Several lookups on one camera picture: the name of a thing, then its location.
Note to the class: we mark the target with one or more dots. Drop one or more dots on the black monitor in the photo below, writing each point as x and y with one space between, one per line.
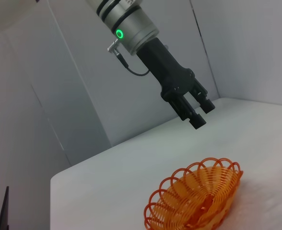
3 210

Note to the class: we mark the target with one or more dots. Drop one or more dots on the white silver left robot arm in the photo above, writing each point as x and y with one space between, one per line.
129 21

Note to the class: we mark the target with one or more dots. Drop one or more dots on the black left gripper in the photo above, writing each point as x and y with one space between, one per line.
169 76

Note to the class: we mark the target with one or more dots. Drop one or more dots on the orange woven plastic basket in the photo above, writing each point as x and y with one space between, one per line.
203 191

